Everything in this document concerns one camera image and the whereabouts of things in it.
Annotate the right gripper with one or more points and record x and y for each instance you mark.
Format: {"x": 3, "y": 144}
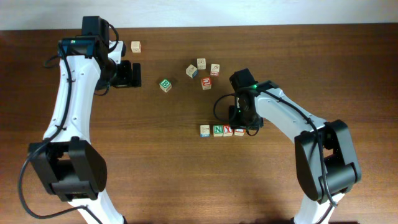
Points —
{"x": 235, "y": 124}

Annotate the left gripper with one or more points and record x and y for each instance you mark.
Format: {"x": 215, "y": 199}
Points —
{"x": 126, "y": 81}

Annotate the red letter E block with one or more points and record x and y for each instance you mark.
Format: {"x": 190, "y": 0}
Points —
{"x": 239, "y": 132}

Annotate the red letter Y block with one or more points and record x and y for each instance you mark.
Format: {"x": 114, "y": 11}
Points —
{"x": 227, "y": 131}

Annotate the green letter N block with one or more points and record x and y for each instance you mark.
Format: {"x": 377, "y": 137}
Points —
{"x": 218, "y": 130}

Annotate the blue edged wooden block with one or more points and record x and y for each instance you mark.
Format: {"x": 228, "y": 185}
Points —
{"x": 205, "y": 130}

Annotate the red letter P block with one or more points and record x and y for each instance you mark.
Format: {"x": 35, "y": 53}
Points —
{"x": 206, "y": 83}

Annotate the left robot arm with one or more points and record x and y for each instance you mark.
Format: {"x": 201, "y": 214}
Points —
{"x": 66, "y": 163}

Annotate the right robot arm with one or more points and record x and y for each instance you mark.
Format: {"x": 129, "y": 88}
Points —
{"x": 326, "y": 163}

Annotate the far left plain wooden block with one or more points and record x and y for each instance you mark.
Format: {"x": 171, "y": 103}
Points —
{"x": 136, "y": 46}

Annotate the green letter B block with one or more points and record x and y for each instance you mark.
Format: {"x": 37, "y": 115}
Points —
{"x": 165, "y": 85}

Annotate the red sided picture block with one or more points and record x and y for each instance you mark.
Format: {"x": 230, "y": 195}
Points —
{"x": 215, "y": 69}

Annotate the blue sided picture block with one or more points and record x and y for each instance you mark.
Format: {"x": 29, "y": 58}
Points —
{"x": 191, "y": 71}

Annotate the plain picture wooden block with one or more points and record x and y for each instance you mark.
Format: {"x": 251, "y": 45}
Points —
{"x": 201, "y": 63}

